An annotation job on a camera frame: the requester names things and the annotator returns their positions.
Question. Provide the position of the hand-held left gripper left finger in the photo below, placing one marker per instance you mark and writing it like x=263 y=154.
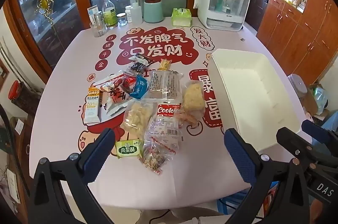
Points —
x=103 y=144

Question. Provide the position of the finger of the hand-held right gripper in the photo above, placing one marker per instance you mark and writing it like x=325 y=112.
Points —
x=291 y=140
x=318 y=131

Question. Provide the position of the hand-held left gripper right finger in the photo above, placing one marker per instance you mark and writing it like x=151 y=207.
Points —
x=237 y=152

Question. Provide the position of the white plastic bin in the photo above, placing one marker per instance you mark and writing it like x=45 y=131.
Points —
x=245 y=86

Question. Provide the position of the clear dark snack packet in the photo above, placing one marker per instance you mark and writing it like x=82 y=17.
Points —
x=137 y=68

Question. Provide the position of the yellow stick snack packet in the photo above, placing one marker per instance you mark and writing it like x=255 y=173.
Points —
x=165 y=64

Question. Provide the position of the green pastry packet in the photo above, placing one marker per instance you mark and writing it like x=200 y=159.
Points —
x=129 y=150

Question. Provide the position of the cardboard box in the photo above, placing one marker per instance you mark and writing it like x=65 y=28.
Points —
x=309 y=105

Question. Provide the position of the white oat bar packet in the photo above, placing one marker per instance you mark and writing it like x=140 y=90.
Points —
x=92 y=110

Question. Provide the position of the clear yellow puffs packet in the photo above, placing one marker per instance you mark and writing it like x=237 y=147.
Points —
x=137 y=118

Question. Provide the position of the red and white snack packet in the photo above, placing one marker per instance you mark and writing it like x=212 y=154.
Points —
x=116 y=100

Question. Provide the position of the blue box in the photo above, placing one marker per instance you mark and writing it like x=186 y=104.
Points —
x=237 y=204

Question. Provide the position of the clear mixed nuts packet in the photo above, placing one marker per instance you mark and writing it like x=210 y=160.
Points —
x=156 y=155

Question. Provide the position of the orange snack packet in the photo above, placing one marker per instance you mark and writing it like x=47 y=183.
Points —
x=188 y=118

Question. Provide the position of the small red snack packet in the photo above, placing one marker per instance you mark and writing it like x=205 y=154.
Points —
x=128 y=83

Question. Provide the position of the red label cookie packet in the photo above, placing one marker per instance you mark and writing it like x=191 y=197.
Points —
x=165 y=121

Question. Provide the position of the yellow cracker packet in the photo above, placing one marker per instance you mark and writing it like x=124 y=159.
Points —
x=194 y=101

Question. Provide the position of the blue wrapped candy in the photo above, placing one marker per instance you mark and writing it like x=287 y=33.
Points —
x=140 y=87

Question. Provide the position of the clear brown cake packet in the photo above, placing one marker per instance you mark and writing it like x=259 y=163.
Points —
x=163 y=86

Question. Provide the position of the brown and white pie packet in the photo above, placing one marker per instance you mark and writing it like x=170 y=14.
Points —
x=141 y=58

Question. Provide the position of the red container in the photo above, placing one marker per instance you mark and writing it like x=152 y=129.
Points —
x=14 y=90

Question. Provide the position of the clear glass cup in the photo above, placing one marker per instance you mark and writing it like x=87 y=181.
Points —
x=99 y=31

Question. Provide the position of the small glass jar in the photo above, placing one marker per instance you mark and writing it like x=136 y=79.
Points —
x=122 y=20

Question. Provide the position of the metal can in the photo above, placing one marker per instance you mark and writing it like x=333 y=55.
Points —
x=98 y=19

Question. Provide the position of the green label water bottle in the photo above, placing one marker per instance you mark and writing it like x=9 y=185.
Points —
x=109 y=15

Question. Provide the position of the small white pill bottle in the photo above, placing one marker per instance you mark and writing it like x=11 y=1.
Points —
x=128 y=14

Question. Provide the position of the small white box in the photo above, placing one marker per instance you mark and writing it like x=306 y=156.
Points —
x=92 y=12

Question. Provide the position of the white plastic bottle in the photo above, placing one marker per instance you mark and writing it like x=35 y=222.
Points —
x=136 y=13

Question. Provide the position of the teal canister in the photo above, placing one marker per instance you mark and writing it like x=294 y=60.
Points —
x=153 y=10

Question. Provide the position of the white lidded storage cabinet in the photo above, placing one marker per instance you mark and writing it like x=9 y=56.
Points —
x=224 y=9

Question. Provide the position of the green tissue pack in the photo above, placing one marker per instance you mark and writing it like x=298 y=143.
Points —
x=181 y=18

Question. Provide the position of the wooden wall cabinet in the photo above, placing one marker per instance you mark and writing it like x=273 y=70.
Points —
x=298 y=28

